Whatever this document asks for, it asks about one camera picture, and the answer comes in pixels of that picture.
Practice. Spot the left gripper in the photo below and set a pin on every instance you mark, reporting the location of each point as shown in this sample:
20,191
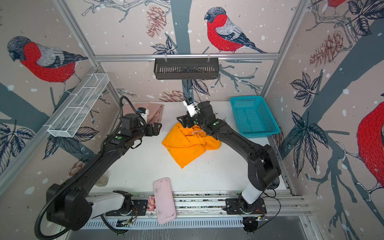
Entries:
157,129

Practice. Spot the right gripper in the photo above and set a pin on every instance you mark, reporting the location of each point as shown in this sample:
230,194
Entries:
187,119

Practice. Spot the pink shorts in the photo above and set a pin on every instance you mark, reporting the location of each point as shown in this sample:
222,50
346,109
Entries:
155,111

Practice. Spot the orange shorts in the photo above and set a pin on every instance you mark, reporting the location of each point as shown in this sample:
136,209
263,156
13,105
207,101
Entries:
187,144

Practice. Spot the teal plastic basket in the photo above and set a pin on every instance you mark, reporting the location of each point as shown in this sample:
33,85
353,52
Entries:
253,117

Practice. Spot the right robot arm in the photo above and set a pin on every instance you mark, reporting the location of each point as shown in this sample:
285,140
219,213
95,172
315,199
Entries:
263,166

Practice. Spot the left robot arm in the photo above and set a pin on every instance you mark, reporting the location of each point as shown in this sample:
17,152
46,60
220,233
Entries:
68,204

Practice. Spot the small clear plastic jar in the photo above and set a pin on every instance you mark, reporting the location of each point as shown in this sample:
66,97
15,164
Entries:
102,181

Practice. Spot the small pink toy figure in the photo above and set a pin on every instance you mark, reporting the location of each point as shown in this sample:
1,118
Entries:
151,204

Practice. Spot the pink tray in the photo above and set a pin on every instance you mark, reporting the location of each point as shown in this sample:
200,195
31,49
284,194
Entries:
164,201

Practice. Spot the left circuit board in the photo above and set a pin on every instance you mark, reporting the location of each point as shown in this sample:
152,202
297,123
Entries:
124,223

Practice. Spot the circuit board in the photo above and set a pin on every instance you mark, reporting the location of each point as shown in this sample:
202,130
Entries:
124,223
257,218

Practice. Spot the right circuit board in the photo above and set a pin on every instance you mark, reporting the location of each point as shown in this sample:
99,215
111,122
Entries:
257,218

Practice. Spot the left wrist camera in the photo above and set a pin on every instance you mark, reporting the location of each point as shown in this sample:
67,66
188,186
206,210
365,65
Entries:
143,113

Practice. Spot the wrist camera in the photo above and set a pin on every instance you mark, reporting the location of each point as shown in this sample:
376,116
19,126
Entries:
191,107
143,113

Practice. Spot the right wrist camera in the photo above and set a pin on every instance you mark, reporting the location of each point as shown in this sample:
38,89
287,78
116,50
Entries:
191,107

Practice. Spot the black hanging wire basket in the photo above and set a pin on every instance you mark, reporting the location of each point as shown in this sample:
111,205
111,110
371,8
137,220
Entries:
186,69

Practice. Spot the aluminium frame crossbar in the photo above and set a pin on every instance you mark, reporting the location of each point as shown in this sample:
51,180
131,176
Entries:
149,58

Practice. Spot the white wire mesh shelf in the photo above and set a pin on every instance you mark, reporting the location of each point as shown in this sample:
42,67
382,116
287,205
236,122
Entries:
81,102

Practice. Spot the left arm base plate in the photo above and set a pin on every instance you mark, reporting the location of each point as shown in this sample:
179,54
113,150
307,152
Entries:
139,208

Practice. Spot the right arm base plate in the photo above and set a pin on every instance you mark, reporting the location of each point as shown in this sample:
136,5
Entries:
240,207

